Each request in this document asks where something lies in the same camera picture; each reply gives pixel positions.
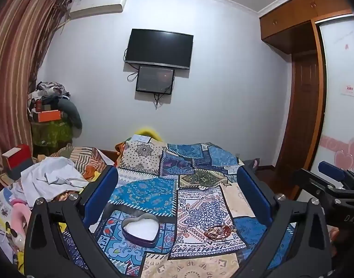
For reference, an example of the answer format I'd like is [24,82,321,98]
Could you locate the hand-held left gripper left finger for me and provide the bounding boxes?
[24,165,122,278]

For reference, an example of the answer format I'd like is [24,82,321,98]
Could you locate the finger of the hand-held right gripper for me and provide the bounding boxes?
[292,168,341,205]
[318,161,354,192]

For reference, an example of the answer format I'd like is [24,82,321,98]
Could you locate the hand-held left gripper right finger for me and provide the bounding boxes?
[236,165,333,278]

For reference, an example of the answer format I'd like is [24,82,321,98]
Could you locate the heart-shaped purple tin box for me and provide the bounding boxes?
[121,213,161,249]

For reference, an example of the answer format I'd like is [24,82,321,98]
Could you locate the tangle of jewelry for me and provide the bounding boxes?
[204,226,233,240]

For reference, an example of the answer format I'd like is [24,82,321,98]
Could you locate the person's right hand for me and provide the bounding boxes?
[330,227,340,259]

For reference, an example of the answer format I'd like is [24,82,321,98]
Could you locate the orange striped quilt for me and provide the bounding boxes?
[56,144,108,180]

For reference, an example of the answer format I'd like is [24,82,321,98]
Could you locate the white crumpled cloth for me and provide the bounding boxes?
[20,156,90,202]

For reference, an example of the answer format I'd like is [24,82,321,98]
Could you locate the patchwork printed blanket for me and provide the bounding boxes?
[58,135,296,278]

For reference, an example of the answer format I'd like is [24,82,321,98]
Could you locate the yellow cushion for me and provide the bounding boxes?
[134,126,162,141]

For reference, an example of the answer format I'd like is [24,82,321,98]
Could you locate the green patterned cloth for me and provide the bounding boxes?
[31,120,74,153]

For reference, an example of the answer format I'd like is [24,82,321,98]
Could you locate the orange box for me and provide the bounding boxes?
[36,109,62,123]

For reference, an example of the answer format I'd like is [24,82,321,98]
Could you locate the red box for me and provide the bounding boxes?
[2,144,33,171]

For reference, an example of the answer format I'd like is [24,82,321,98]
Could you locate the pink plush toy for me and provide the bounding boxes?
[8,198,33,251]

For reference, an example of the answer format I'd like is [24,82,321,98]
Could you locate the pile of clothes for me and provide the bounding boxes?
[28,82,83,130]

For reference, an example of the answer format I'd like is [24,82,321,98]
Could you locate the printed paper booklet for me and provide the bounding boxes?
[0,188,16,262]

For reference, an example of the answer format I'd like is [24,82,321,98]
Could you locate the brown striped curtain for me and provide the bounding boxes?
[0,0,72,181]

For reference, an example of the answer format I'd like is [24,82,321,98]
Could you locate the wooden overhead cabinet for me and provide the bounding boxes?
[259,0,354,54]

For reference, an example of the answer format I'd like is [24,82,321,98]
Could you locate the white air conditioner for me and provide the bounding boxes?
[69,0,128,21]

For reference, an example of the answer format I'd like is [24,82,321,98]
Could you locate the black monitor cables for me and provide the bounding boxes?
[125,69,173,111]

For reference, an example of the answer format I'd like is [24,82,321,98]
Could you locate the small black wall monitor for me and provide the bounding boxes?
[136,65,175,95]

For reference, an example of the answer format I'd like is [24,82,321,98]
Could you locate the black wall television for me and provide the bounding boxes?
[124,28,194,70]

